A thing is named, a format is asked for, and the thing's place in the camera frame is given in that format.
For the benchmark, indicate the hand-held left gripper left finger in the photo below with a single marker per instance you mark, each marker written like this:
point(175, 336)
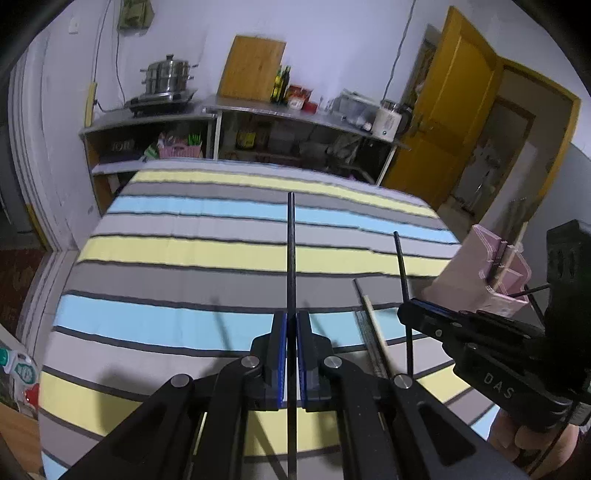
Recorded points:
point(279, 364)

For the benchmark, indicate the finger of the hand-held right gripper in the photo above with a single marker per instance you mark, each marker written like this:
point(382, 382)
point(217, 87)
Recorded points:
point(425, 321)
point(443, 311)

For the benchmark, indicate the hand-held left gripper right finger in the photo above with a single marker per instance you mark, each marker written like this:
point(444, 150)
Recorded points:
point(304, 364)

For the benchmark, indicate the pink plastic utensil basket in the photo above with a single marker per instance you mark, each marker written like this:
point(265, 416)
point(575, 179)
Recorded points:
point(466, 272)

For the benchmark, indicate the beige wooden chopstick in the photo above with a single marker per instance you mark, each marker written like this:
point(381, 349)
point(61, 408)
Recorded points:
point(522, 235)
point(376, 332)

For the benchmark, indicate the thin black chopstick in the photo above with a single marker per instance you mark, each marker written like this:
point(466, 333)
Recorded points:
point(400, 267)
point(291, 254)
point(371, 337)

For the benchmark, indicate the row of black chopsticks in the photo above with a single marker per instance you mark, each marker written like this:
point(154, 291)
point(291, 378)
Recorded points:
point(501, 258)

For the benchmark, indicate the person's right hand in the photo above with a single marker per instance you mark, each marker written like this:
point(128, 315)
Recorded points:
point(521, 443)

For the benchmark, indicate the striped tablecloth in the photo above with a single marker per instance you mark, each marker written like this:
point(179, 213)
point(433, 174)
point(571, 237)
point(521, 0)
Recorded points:
point(184, 249)

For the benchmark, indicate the white electric kettle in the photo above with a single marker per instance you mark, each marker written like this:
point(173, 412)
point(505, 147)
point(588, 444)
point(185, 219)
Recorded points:
point(388, 122)

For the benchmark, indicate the yellow wooden door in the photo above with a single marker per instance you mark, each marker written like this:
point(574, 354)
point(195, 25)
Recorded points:
point(448, 101)

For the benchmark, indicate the grey lidded container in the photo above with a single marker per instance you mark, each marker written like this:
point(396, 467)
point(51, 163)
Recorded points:
point(351, 108)

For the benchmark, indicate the small pink woven basket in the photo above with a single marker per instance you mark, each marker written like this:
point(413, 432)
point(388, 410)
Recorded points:
point(178, 148)

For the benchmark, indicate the long steel counter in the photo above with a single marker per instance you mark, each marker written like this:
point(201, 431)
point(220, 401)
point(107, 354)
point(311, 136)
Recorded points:
point(286, 113)

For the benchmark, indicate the red lidded jar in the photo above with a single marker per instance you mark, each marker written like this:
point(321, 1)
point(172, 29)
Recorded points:
point(299, 98)

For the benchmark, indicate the printed plastic bag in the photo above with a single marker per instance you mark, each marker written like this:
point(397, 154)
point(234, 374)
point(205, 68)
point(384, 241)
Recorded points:
point(21, 374)

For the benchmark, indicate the dark sauce bottle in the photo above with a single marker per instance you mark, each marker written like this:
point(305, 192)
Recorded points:
point(285, 86)

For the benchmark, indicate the low steel shelf unit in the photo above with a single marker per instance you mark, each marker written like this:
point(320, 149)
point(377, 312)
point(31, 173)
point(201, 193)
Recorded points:
point(138, 121)

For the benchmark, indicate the black induction cooker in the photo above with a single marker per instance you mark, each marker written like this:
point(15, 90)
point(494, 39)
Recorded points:
point(159, 104)

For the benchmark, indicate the wooden cutting board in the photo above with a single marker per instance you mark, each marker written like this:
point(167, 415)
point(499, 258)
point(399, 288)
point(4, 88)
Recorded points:
point(251, 69)

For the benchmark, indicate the steel steamer pot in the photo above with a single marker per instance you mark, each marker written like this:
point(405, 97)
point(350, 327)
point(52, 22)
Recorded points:
point(168, 78)

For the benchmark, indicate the green hanging cloth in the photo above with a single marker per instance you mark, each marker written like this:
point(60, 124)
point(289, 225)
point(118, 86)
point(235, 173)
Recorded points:
point(134, 16)

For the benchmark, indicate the white sliding door frame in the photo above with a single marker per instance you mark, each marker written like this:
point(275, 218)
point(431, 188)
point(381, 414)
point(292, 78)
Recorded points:
point(46, 152)

